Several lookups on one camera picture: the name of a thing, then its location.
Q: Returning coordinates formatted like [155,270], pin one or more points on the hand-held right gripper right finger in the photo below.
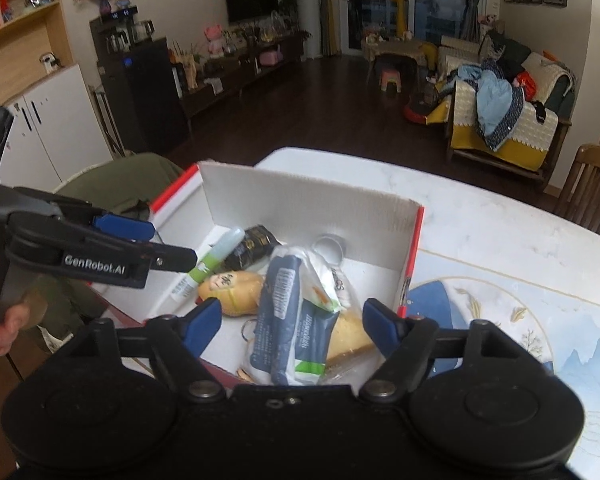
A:
[380,325]

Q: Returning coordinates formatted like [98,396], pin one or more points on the red cardboard box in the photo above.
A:
[300,200]

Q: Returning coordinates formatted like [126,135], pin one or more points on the small low table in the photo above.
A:
[392,50]

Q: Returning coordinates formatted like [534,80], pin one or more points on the white green tube pen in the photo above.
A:
[215,255]

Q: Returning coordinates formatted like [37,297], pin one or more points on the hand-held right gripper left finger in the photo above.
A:
[202,325]

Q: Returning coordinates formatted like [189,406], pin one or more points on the black tea bar machine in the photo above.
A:
[140,95]

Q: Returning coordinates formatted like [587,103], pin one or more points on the red floor toy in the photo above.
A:
[422,110]

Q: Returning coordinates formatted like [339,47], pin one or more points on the pink pig toy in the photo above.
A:
[214,40]

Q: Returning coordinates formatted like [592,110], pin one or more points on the dark television stand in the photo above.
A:
[240,80]

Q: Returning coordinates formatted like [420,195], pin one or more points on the pile of blue clothes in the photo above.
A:
[495,105]

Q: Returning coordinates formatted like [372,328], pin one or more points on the wet wipes pack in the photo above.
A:
[280,310]

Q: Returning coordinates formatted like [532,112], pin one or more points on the pink bag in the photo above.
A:
[271,56]

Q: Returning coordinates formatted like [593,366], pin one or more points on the white tower air conditioner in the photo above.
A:
[311,10]

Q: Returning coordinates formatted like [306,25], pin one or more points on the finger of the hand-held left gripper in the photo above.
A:
[175,259]
[125,228]

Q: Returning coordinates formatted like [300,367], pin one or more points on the sofa with cream cover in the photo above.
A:
[530,125]

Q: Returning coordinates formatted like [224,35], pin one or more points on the wooden wall shelf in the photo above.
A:
[25,50]

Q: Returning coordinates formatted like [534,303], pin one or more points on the black snack packet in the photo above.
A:
[252,245]

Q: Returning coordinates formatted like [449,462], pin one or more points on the grey curtain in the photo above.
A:
[475,0]

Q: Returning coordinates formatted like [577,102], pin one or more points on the yellow sponge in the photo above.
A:
[350,337]

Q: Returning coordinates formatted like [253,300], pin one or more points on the pink stool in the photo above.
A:
[390,80]

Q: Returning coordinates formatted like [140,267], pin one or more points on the white cabinet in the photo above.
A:
[60,125]

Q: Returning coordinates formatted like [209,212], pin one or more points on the yellow giraffe toy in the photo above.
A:
[399,12]

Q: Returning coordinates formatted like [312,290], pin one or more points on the wooden chair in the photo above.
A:
[592,185]

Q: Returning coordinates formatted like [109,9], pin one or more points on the person's left hand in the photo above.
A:
[7,327]

